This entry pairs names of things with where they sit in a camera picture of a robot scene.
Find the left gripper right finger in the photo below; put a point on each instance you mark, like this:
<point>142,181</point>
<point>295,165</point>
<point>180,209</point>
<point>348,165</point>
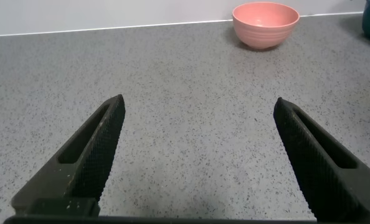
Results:
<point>322,174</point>

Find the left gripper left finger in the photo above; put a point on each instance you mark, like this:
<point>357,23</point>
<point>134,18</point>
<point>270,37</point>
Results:
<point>88,161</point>

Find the pink plastic bowl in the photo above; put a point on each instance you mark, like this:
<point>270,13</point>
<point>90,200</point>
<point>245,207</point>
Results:
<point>264,28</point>

